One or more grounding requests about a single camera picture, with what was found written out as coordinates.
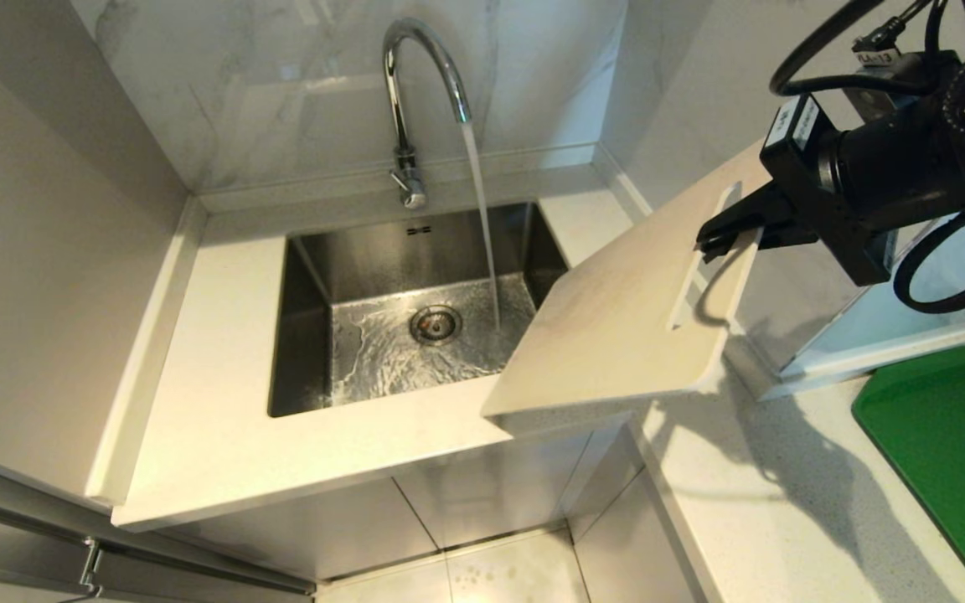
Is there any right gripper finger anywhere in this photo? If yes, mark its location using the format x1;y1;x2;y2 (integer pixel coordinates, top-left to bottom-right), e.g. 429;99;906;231
695;183;787;262
756;219;820;251

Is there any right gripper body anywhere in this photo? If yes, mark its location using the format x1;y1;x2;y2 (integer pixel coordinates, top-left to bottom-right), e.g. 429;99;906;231
760;94;965;288

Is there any beige cutting board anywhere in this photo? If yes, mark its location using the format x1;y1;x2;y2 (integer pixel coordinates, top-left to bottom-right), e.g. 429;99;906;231
480;137;775;420

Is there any chrome gooseneck faucet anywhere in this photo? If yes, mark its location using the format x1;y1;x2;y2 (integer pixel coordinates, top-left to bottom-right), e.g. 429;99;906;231
380;18;474;211

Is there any green mat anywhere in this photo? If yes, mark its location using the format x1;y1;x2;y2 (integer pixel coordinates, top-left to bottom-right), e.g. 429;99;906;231
850;344;965;603

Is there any round metal sink drain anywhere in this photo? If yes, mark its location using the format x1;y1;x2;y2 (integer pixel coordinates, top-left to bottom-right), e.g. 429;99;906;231
409;304;463;347

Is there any stainless steel sink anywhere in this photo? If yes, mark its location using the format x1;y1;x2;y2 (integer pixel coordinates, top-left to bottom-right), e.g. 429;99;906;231
266;200;572;419

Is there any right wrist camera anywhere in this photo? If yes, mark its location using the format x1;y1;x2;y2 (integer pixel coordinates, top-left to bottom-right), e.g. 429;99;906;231
843;46;964;128

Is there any black cable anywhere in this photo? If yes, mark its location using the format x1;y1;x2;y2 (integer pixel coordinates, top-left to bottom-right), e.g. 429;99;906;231
770;0;954;98
892;204;965;316

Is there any metal sliding door rail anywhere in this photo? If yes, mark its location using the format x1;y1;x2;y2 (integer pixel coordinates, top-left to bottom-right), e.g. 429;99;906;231
0;455;317;603

